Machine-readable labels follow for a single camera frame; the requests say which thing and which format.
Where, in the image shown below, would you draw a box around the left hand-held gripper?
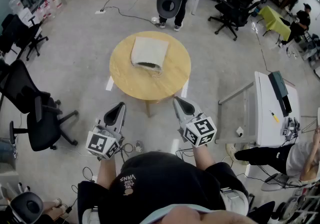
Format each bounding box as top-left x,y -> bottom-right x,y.
85,102 -> 127,161

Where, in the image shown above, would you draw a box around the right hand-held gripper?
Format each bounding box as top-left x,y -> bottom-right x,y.
173,96 -> 217,148

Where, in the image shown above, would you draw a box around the white cloth pouch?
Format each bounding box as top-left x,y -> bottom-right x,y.
130,36 -> 170,78

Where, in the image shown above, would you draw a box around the person's right forearm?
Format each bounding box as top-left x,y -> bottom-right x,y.
191,143 -> 217,172

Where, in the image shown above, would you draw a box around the person's left forearm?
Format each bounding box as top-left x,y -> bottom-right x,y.
96,157 -> 118,190

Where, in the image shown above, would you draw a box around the round wooden table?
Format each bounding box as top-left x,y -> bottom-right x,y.
109,30 -> 192,118

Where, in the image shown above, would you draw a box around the black office chair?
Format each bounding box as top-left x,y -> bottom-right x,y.
0,13 -> 50,62
208,0 -> 268,41
0,59 -> 80,153

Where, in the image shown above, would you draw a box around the person's black t-shirt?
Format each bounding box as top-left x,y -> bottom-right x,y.
77,151 -> 250,224

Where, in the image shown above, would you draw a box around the white desk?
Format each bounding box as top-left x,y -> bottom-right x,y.
214,70 -> 303,148

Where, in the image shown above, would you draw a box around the yellow screwdriver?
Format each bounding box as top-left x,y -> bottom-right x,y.
269,109 -> 280,123

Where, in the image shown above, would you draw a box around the dark teal flat box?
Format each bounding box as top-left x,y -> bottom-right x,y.
267,70 -> 288,100

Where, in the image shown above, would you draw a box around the person's light grey shorts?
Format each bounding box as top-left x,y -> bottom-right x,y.
219,188 -> 250,216

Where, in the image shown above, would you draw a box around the person's light blue face mask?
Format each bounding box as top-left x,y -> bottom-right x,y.
139,204 -> 213,224

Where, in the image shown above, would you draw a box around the person's face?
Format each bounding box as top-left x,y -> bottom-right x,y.
159,205 -> 258,224

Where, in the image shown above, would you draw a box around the yellow-green cloth table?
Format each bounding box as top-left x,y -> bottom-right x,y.
257,5 -> 292,41

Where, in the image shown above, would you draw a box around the row of clear plastic jugs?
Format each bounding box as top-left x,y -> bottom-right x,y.
34,0 -> 63,22

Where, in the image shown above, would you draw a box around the white round side table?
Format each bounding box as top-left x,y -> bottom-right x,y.
301,107 -> 320,134

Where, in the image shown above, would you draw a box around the large clear water bottle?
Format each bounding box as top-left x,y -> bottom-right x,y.
8,0 -> 24,14

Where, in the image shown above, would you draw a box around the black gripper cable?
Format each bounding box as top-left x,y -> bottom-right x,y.
117,142 -> 138,163
174,148 -> 195,161

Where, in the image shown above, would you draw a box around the black floor cable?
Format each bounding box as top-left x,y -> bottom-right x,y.
99,0 -> 161,26

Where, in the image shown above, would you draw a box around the grey device with cables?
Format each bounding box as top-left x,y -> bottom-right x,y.
281,117 -> 301,142

